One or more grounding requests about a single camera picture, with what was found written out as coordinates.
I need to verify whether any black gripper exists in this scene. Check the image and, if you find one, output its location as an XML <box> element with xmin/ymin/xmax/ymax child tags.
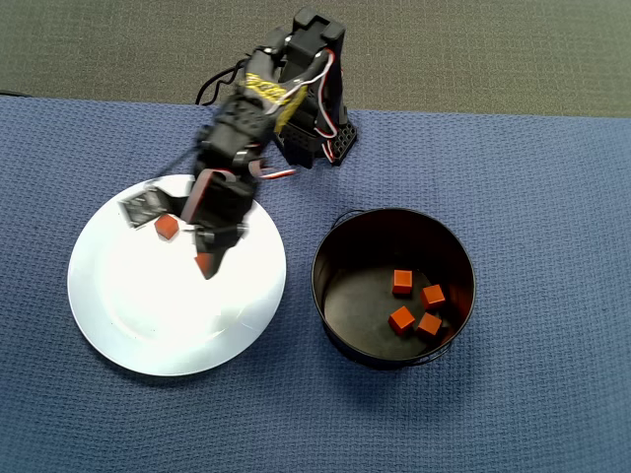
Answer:
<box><xmin>179</xmin><ymin>169</ymin><xmax>258</xmax><ymax>282</ymax></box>

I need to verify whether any blue woven table cloth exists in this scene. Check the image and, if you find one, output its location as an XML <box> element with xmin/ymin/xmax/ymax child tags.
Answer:
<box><xmin>0</xmin><ymin>96</ymin><xmax>631</xmax><ymax>473</ymax></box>

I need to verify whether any black camera cable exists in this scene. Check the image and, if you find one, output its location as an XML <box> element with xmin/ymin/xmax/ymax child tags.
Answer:
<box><xmin>194</xmin><ymin>58</ymin><xmax>250</xmax><ymax>107</ymax></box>

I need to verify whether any black wrist camera board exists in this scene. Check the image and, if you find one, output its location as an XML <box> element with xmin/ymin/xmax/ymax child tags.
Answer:
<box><xmin>116</xmin><ymin>188</ymin><xmax>174</xmax><ymax>231</ymax></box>

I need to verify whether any white round plate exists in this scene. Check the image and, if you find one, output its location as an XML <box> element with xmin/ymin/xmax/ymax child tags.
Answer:
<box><xmin>66</xmin><ymin>173</ymin><xmax>288</xmax><ymax>378</ymax></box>

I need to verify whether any red white servo wire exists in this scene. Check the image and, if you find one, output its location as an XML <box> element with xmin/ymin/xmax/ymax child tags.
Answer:
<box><xmin>244</xmin><ymin>158</ymin><xmax>298</xmax><ymax>181</ymax></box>
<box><xmin>275</xmin><ymin>48</ymin><xmax>346</xmax><ymax>164</ymax></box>

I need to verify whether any black metal bucket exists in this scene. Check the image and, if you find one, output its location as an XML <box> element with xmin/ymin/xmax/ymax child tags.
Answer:
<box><xmin>310</xmin><ymin>207</ymin><xmax>478</xmax><ymax>372</ymax></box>

